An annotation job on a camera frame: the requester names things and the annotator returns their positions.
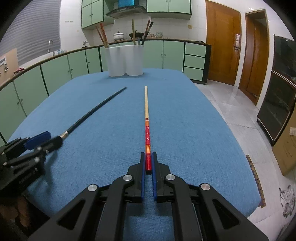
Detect bamboo chopstick orange red end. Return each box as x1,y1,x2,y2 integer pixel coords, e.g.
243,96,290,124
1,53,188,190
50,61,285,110
144,86,152,174

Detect red handled bamboo chopstick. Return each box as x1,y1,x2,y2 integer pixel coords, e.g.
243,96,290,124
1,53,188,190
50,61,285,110
100,23,109,48

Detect kitchen faucet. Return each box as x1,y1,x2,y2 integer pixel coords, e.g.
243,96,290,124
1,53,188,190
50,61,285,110
48,40,56,56

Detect green lower kitchen cabinets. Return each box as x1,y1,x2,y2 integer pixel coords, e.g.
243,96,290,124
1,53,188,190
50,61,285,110
1,39,211,144

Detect left hand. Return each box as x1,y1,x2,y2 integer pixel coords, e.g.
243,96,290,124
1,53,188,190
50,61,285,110
1,196,30,227

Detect blue table cloth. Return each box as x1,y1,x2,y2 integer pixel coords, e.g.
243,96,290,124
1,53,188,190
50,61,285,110
6,67,261,241

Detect cardboard box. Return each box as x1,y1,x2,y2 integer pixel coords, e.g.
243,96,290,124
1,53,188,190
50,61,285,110
272,117,295,176

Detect white utensil holder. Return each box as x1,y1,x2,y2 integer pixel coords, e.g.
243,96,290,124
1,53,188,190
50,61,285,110
105,45,144,77

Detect window blind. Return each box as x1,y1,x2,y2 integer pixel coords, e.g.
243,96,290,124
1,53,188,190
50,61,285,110
1,1,61,65

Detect white cooking pot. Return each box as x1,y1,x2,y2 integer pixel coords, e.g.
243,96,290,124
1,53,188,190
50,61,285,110
113,31,125,42

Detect green upper cabinets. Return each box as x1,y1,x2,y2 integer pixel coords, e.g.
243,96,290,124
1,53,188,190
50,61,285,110
81,1,192,30

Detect black wok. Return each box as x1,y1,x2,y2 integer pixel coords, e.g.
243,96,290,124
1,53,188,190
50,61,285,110
129,31,144,39

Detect black glass cabinet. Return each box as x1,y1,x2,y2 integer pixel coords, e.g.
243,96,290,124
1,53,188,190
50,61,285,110
257,35,295,145

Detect range hood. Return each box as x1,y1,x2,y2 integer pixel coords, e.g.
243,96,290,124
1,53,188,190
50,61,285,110
106,0,147,19

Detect black chopstick red end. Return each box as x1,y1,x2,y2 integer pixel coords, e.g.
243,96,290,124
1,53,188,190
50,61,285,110
142,22,154,45

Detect brown wooden door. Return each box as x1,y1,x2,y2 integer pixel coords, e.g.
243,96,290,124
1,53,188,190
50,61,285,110
239,9,269,104
206,1,241,85

